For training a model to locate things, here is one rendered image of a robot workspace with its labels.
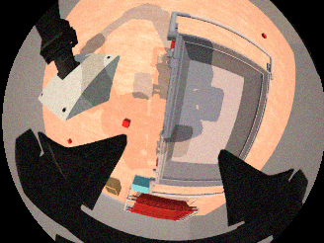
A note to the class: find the small light blue block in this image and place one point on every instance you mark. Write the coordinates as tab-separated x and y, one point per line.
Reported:
141	184

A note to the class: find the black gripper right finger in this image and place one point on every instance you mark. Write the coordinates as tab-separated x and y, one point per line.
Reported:
245	187

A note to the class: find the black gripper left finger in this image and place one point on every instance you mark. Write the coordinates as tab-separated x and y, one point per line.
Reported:
86	167

